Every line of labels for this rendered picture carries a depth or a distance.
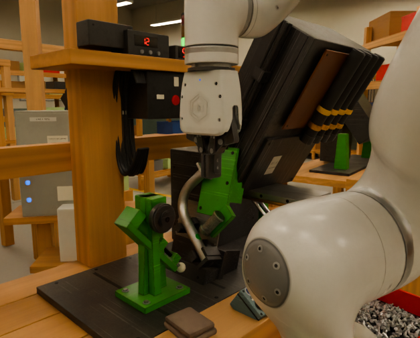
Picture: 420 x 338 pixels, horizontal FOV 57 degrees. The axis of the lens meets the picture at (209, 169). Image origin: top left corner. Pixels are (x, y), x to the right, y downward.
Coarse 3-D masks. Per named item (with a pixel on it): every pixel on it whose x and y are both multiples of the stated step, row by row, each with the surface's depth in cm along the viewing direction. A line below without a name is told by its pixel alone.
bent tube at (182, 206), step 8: (200, 168) 116; (192, 176) 118; (200, 176) 117; (184, 184) 120; (192, 184) 118; (184, 192) 120; (184, 200) 120; (184, 208) 120; (184, 216) 119; (184, 224) 118; (192, 224) 117; (192, 232) 115; (192, 240) 114; (200, 240) 114; (200, 248) 112; (200, 256) 111
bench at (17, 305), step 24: (168, 240) 150; (72, 264) 128; (0, 288) 111; (24, 288) 111; (0, 312) 99; (24, 312) 99; (48, 312) 99; (0, 336) 89; (24, 336) 88; (48, 336) 88; (72, 336) 88
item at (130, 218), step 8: (128, 208) 96; (120, 216) 95; (128, 216) 94; (136, 216) 93; (144, 216) 95; (120, 224) 93; (128, 224) 92; (136, 224) 93; (144, 224) 97; (128, 232) 94; (136, 232) 94; (144, 232) 97; (136, 240) 97; (144, 240) 96; (160, 240) 101; (160, 248) 101; (160, 256) 100; (168, 256) 106; (176, 256) 105; (168, 264) 102; (176, 264) 106
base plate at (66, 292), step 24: (240, 240) 144; (120, 264) 123; (240, 264) 123; (48, 288) 107; (72, 288) 107; (96, 288) 107; (120, 288) 107; (192, 288) 107; (216, 288) 107; (240, 288) 107; (72, 312) 95; (96, 312) 95; (120, 312) 95; (168, 312) 95; (96, 336) 86; (120, 336) 85; (144, 336) 85
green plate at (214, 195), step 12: (228, 156) 114; (228, 168) 114; (204, 180) 119; (216, 180) 116; (228, 180) 113; (204, 192) 119; (216, 192) 115; (228, 192) 112; (240, 192) 118; (204, 204) 118; (216, 204) 115; (228, 204) 113
